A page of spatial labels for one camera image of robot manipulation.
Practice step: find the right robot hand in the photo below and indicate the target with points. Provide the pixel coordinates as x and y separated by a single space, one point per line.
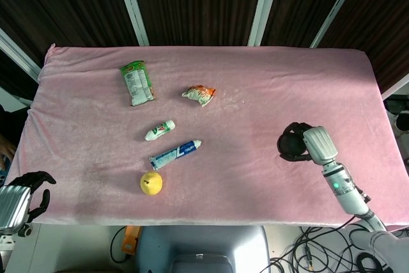
319 145

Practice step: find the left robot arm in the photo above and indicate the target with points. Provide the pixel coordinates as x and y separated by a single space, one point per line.
22 230

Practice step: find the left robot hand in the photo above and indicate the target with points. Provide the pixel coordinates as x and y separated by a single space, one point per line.
14 204

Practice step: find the green snack packet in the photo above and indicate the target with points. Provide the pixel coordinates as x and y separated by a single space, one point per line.
138 85

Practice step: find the pink plush table cloth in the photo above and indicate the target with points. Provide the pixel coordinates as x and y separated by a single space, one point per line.
223 126

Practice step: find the yellow pear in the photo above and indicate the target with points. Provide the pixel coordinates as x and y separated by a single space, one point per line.
151 184

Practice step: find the crumpled orange white packet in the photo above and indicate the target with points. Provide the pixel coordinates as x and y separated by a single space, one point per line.
199 93

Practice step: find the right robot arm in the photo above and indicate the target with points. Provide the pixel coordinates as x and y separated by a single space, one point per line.
345 190

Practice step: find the black white equipment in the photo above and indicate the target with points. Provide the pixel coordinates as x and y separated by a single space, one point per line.
397 119

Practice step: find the orange plastic part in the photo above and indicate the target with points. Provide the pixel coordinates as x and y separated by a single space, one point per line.
131 239

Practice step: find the white frame post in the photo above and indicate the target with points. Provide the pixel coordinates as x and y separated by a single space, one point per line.
337 6
17 54
264 4
131 4
396 87

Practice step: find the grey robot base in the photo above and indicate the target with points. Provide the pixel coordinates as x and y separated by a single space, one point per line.
201 249

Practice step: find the small white bottle green print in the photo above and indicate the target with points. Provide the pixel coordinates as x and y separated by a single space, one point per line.
159 130

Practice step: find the black faceted round object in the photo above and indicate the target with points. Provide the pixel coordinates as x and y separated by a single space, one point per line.
290 145

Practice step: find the blue white toothpaste tube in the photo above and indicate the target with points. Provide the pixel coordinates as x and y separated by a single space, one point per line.
174 154

